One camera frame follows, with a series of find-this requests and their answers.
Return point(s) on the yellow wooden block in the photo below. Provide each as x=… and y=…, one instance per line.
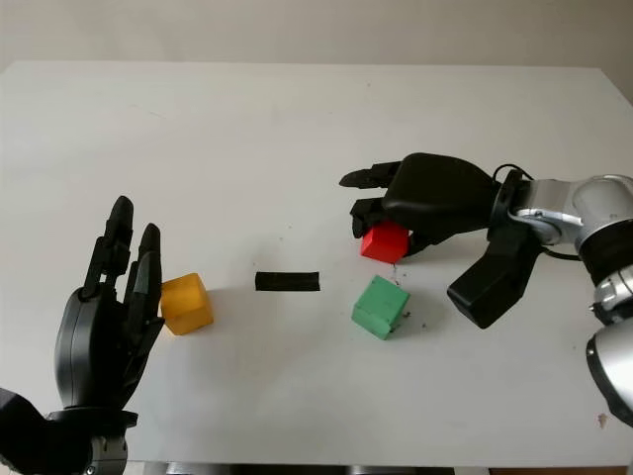
x=188, y=307

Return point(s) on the black tape strip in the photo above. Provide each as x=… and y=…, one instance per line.
x=288, y=282

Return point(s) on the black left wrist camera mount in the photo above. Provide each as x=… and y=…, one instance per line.
x=29, y=435

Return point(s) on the green wooden block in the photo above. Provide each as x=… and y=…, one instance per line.
x=381, y=307

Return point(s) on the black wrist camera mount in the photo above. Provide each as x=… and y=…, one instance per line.
x=494, y=287
x=29, y=435

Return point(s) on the dark robot torso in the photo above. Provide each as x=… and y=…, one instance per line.
x=321, y=469

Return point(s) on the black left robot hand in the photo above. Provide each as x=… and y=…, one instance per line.
x=89, y=346

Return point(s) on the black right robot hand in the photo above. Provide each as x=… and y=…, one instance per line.
x=440, y=193

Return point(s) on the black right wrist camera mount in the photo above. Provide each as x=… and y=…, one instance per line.
x=494, y=287

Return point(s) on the red wooden block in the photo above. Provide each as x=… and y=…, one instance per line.
x=383, y=245

